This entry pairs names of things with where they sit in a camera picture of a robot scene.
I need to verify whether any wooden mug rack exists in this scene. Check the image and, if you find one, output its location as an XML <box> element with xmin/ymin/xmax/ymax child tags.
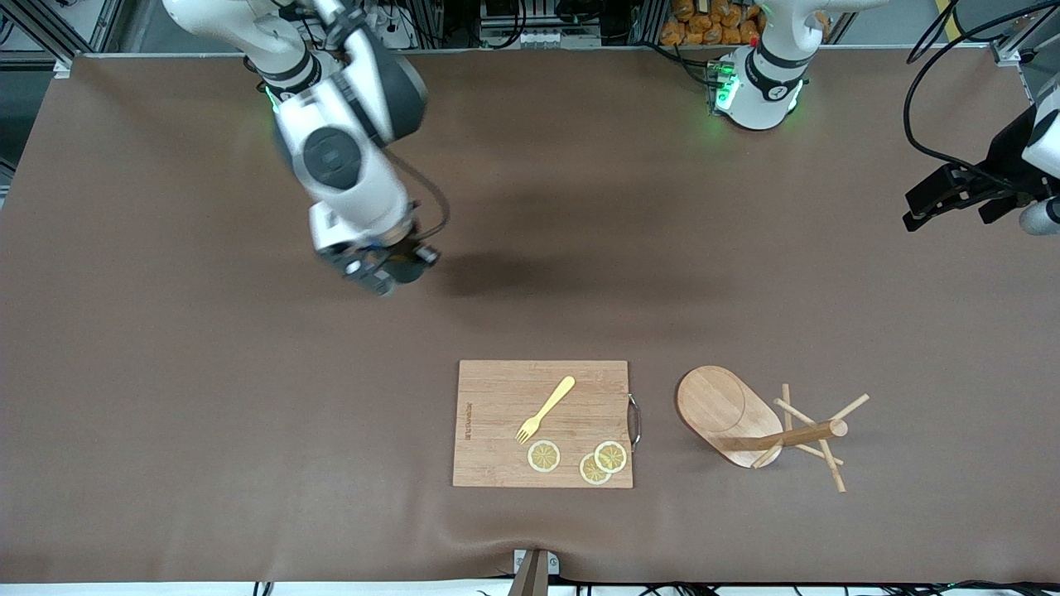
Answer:
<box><xmin>675</xmin><ymin>365</ymin><xmax>871</xmax><ymax>494</ymax></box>

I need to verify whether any yellow plastic knife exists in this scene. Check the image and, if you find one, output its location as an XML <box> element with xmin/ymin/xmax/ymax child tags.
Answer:
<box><xmin>515</xmin><ymin>376</ymin><xmax>576</xmax><ymax>445</ymax></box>

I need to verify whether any pile of orange bread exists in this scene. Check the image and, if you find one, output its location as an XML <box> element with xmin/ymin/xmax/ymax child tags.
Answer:
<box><xmin>660</xmin><ymin>0</ymin><xmax>767</xmax><ymax>46</ymax></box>

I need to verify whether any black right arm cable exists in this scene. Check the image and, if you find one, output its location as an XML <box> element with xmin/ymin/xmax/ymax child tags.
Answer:
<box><xmin>383</xmin><ymin>147</ymin><xmax>452</xmax><ymax>243</ymax></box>

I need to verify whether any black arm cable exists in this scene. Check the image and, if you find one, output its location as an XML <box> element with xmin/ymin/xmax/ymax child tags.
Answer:
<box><xmin>902</xmin><ymin>0</ymin><xmax>1060</xmax><ymax>181</ymax></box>
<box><xmin>383</xmin><ymin>147</ymin><xmax>452</xmax><ymax>243</ymax></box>

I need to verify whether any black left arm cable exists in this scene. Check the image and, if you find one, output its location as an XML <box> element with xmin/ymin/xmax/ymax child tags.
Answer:
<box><xmin>902</xmin><ymin>0</ymin><xmax>1060</xmax><ymax>181</ymax></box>

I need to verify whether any bamboo cutting board, metal handle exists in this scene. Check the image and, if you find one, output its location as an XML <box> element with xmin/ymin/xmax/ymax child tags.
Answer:
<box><xmin>452</xmin><ymin>359</ymin><xmax>643</xmax><ymax>489</ymax></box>

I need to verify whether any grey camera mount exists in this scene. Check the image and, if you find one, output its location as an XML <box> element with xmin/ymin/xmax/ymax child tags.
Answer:
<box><xmin>507</xmin><ymin>548</ymin><xmax>561</xmax><ymax>596</ymax></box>

